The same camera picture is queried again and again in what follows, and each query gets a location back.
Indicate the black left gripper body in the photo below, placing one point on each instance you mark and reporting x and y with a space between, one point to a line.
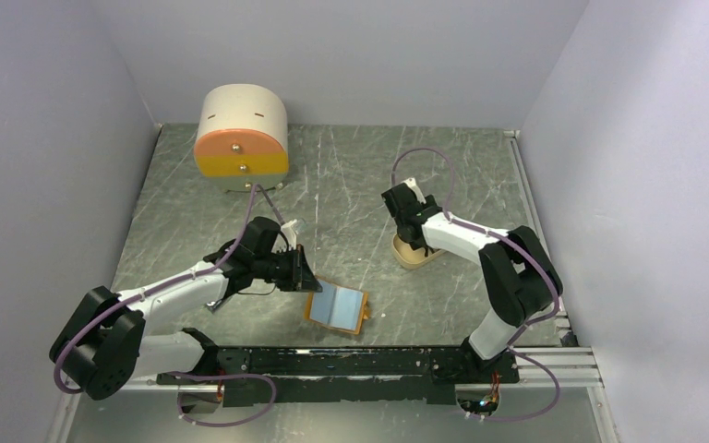
287 269

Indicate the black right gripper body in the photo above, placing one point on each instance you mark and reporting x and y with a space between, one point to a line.
399 232

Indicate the orange blue card holder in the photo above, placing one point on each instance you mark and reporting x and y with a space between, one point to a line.
337 307

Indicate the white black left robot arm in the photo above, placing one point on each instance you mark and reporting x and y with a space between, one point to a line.
108 340

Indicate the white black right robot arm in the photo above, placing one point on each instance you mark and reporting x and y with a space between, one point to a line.
522 283

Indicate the beige oval tray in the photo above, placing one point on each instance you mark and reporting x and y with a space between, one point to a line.
409 258

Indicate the beige orange drawer cabinet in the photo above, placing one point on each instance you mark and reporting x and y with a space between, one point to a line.
242 138

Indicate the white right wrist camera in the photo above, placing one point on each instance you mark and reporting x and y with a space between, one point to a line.
412 185

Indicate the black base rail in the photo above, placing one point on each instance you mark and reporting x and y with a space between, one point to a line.
251 375

